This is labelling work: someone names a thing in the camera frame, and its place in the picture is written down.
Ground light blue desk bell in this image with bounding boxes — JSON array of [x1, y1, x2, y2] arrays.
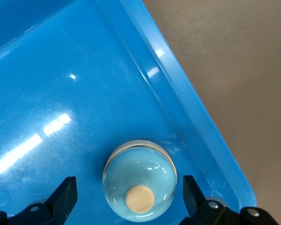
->
[[103, 140, 178, 222]]

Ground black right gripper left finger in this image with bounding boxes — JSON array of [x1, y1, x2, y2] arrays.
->
[[0, 176, 78, 225]]

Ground blue plastic tray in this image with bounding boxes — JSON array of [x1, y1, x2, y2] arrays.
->
[[0, 0, 258, 225]]

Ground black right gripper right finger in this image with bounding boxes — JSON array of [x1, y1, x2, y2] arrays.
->
[[182, 174, 276, 225]]

